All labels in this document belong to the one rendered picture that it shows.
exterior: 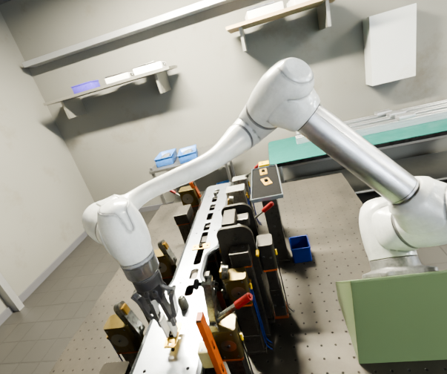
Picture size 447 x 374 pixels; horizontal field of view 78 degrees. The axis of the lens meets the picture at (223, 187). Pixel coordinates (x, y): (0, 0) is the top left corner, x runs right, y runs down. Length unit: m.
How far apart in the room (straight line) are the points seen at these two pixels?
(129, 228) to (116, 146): 3.62
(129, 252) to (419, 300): 0.82
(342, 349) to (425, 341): 0.26
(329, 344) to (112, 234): 0.88
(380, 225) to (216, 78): 2.93
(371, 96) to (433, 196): 2.98
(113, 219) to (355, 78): 3.42
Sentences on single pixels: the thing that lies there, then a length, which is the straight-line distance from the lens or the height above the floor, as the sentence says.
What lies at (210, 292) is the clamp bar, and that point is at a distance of 0.78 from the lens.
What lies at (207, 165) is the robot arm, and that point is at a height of 1.45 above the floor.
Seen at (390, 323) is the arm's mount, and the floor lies 0.88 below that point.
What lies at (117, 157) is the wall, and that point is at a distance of 4.34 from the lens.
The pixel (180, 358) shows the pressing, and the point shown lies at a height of 1.00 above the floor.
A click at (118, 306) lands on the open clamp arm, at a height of 1.12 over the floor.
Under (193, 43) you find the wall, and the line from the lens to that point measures 3.71.
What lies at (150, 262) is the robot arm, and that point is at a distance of 0.75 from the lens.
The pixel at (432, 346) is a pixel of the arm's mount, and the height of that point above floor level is 0.77.
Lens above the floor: 1.70
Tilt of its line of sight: 23 degrees down
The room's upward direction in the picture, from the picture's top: 16 degrees counter-clockwise
